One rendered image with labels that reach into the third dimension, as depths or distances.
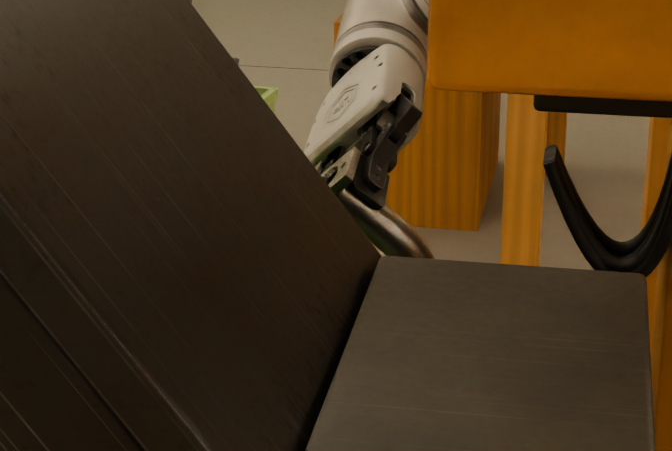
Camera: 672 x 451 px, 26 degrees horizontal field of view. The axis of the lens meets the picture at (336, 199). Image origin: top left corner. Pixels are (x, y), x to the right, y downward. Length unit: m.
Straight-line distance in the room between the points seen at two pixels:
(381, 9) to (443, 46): 0.83
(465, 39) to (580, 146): 4.76
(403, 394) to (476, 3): 0.41
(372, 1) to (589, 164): 3.76
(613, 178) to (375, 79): 3.75
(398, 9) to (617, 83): 0.84
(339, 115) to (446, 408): 0.42
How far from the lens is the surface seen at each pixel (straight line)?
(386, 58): 1.19
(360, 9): 1.27
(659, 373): 1.23
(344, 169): 1.09
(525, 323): 0.90
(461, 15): 0.43
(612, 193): 4.75
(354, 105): 1.16
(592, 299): 0.94
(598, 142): 5.24
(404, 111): 1.13
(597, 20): 0.43
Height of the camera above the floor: 1.62
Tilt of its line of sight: 21 degrees down
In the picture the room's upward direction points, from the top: straight up
